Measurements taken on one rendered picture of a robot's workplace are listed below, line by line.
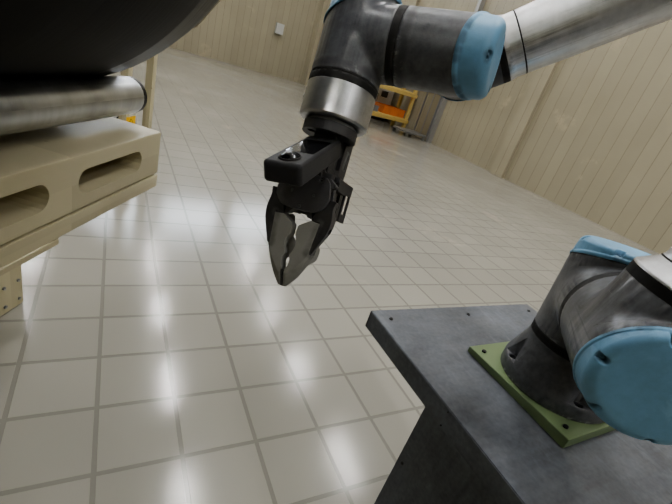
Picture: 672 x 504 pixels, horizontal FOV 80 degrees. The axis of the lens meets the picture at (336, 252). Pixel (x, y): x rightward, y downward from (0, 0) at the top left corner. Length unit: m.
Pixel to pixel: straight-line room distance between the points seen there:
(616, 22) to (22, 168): 0.66
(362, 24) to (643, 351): 0.47
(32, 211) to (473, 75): 0.46
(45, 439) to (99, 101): 0.96
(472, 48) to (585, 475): 0.59
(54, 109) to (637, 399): 0.66
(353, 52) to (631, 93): 6.91
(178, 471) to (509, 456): 0.83
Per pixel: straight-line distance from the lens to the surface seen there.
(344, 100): 0.50
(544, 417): 0.76
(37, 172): 0.43
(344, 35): 0.53
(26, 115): 0.44
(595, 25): 0.66
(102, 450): 1.26
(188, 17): 0.50
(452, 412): 0.68
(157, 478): 1.21
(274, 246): 0.51
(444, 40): 0.51
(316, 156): 0.45
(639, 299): 0.56
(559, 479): 0.70
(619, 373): 0.54
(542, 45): 0.65
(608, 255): 0.70
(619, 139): 7.21
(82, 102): 0.50
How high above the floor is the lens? 1.01
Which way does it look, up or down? 24 degrees down
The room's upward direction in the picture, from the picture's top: 18 degrees clockwise
